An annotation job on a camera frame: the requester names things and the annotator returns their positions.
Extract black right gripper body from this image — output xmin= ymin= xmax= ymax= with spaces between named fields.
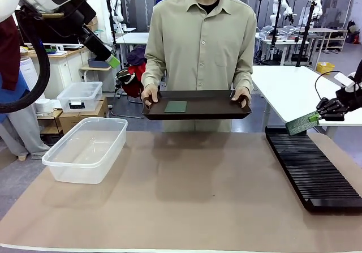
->
xmin=335 ymin=87 xmax=362 ymax=121

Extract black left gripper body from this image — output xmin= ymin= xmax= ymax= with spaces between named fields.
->
xmin=61 ymin=0 xmax=97 ymax=38

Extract wide green PCB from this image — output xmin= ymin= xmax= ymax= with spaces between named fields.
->
xmin=285 ymin=110 xmax=320 ymax=136

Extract squarish green PCB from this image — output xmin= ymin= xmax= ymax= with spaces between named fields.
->
xmin=164 ymin=101 xmax=188 ymax=114

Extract dark brown serving tray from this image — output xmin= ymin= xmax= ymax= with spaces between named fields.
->
xmin=141 ymin=89 xmax=252 ymax=121

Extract person's right forearm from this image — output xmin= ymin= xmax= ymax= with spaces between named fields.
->
xmin=141 ymin=57 xmax=167 ymax=88

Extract person's left forearm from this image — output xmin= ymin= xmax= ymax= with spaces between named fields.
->
xmin=231 ymin=62 xmax=255 ymax=91

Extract stacked cardboard boxes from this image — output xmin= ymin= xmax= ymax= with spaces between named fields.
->
xmin=84 ymin=15 xmax=99 ymax=45

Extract person's right hand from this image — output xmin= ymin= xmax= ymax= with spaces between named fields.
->
xmin=140 ymin=85 xmax=160 ymax=106

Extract person's left hand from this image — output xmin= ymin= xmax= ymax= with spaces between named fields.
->
xmin=231 ymin=88 xmax=252 ymax=109

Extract dark grey shallow bin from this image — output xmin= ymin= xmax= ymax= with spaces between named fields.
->
xmin=88 ymin=58 xmax=111 ymax=68

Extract yellow plastic basket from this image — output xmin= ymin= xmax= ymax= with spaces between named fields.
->
xmin=316 ymin=62 xmax=335 ymax=75

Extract large white table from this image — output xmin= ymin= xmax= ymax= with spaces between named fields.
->
xmin=251 ymin=65 xmax=362 ymax=135

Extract small white background table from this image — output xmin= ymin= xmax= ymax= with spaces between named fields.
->
xmin=115 ymin=32 xmax=150 ymax=46

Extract wood-topped white desk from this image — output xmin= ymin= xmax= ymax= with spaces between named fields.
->
xmin=21 ymin=42 xmax=96 ymax=100

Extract black slotted PCB rack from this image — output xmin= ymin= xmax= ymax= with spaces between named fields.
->
xmin=265 ymin=125 xmax=362 ymax=213

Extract red backpack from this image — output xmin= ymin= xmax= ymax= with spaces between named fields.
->
xmin=121 ymin=63 xmax=148 ymax=98

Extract clear lidded storage box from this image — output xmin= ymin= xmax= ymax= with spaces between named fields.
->
xmin=56 ymin=82 xmax=104 ymax=113

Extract black tripod stand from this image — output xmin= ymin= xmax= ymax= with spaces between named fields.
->
xmin=295 ymin=1 xmax=316 ymax=67

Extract large cardboard box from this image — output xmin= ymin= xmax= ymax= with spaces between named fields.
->
xmin=58 ymin=96 xmax=110 ymax=135

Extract white air purifier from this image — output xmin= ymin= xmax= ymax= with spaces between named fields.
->
xmin=19 ymin=56 xmax=39 ymax=92

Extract person in maroon top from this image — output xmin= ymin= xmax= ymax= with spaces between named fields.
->
xmin=0 ymin=16 xmax=50 ymax=160

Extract white cylinder device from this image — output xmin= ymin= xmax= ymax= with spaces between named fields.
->
xmin=34 ymin=98 xmax=54 ymax=114

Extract beige button shirt torso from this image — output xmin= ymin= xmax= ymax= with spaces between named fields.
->
xmin=141 ymin=0 xmax=257 ymax=132

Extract clear plastic bin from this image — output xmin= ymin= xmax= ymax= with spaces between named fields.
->
xmin=41 ymin=117 xmax=128 ymax=185

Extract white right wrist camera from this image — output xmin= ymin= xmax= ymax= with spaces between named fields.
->
xmin=333 ymin=72 xmax=357 ymax=92

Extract black left arm cable sleeve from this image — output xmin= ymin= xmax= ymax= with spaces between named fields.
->
xmin=0 ymin=5 xmax=51 ymax=114

